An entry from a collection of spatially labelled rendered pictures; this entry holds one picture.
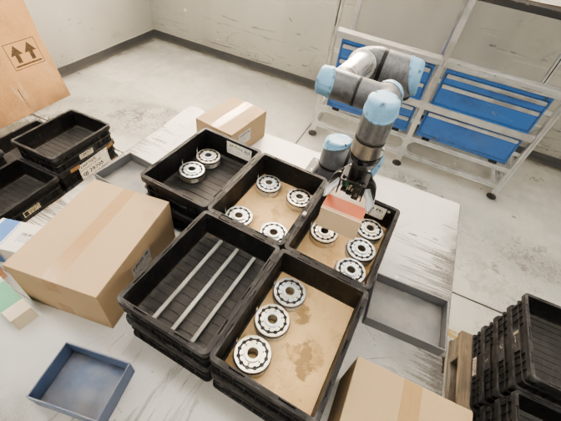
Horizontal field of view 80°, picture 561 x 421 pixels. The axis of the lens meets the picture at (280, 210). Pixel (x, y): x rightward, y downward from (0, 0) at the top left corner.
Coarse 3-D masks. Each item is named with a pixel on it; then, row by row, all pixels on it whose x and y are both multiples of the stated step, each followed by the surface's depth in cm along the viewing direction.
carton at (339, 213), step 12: (336, 192) 100; (324, 204) 96; (336, 204) 97; (348, 204) 97; (360, 204) 98; (324, 216) 97; (336, 216) 95; (348, 216) 94; (360, 216) 94; (336, 228) 98; (348, 228) 96
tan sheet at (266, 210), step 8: (248, 192) 137; (256, 192) 138; (280, 192) 140; (240, 200) 134; (248, 200) 134; (256, 200) 135; (264, 200) 135; (272, 200) 136; (280, 200) 136; (248, 208) 131; (256, 208) 132; (264, 208) 132; (272, 208) 133; (280, 208) 133; (288, 208) 134; (256, 216) 129; (264, 216) 129; (272, 216) 130; (280, 216) 130; (288, 216) 131; (296, 216) 131; (256, 224) 126; (264, 224) 127; (280, 224) 128; (288, 224) 128
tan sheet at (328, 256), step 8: (312, 224) 130; (384, 232) 131; (304, 240) 124; (336, 240) 126; (344, 240) 126; (304, 248) 121; (312, 248) 122; (320, 248) 122; (328, 248) 122; (336, 248) 123; (344, 248) 123; (376, 248) 125; (312, 256) 119; (320, 256) 119; (328, 256) 120; (336, 256) 120; (344, 256) 121; (328, 264) 118; (368, 272) 117
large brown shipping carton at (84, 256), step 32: (96, 192) 118; (128, 192) 120; (64, 224) 108; (96, 224) 109; (128, 224) 110; (160, 224) 118; (32, 256) 98; (64, 256) 100; (96, 256) 101; (128, 256) 103; (32, 288) 102; (64, 288) 94; (96, 288) 94; (96, 320) 105
